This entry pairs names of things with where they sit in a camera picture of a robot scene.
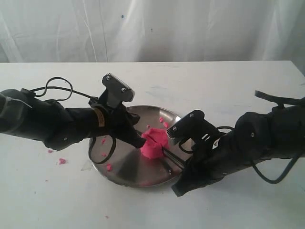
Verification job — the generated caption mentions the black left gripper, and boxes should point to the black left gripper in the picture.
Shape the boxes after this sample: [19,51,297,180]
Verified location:
[100,105,145,148]

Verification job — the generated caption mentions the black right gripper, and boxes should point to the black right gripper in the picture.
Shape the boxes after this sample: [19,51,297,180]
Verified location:
[172,140,226,197]

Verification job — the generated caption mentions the black knife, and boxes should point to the black knife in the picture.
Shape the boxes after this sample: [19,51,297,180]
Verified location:
[162,147,185,170]

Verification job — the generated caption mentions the pink dough lump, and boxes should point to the pink dough lump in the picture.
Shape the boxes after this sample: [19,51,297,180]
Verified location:
[140,128,169,159]

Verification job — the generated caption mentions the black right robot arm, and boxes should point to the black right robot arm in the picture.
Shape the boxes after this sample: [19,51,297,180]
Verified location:
[167,91,305,197]

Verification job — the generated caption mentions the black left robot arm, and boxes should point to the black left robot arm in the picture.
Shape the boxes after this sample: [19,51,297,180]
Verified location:
[0,89,145,151]

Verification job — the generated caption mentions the round steel plate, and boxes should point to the round steel plate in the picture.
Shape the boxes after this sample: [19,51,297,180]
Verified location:
[89,105,190,188]

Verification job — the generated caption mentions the pink crumbs beside knife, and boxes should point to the pink crumbs beside knife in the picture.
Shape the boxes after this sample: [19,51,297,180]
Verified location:
[159,117,168,128]

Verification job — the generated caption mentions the pink crumb on plate bottom-left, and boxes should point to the pink crumb on plate bottom-left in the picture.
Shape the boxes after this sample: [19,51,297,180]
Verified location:
[106,164,112,171]

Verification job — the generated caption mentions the pink crumb on table larger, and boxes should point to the pink crumb on table larger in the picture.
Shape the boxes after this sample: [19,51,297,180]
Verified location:
[59,158,67,165]

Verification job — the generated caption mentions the white backdrop sheet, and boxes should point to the white backdrop sheet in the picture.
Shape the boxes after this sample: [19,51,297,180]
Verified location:
[0,0,305,62]

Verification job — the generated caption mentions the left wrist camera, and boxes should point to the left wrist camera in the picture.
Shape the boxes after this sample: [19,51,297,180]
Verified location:
[89,73,135,109]

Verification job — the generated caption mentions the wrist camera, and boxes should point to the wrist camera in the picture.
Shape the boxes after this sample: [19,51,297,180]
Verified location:
[166,110,223,154]
[89,73,135,109]

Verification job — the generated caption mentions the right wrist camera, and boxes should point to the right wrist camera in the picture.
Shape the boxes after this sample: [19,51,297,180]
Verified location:
[166,110,223,154]

